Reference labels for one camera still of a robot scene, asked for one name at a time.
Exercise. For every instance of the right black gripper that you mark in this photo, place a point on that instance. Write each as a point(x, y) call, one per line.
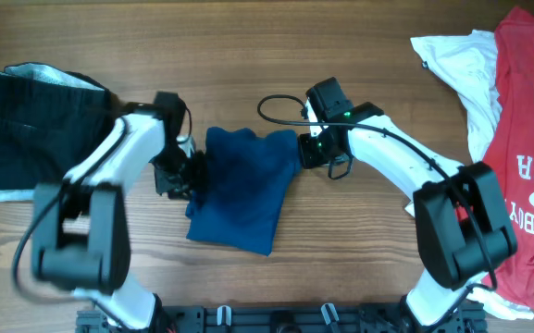
point(307, 156)

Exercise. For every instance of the black folded shorts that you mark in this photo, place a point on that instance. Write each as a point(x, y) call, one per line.
point(30, 129)

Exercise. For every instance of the light grey folded garment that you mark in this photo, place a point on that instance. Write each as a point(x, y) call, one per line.
point(40, 74)

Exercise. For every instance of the blue polo shirt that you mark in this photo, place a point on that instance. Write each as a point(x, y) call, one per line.
point(248, 177)

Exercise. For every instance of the white shirt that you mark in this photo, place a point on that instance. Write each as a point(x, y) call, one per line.
point(468, 65)

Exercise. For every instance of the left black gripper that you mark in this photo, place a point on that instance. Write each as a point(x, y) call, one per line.
point(195, 178)

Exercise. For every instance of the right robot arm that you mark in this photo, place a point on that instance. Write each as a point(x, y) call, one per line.
point(462, 231)

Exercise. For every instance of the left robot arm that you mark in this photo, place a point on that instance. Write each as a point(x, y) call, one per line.
point(80, 234)

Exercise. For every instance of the red printed t-shirt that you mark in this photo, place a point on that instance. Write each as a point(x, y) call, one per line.
point(511, 152)

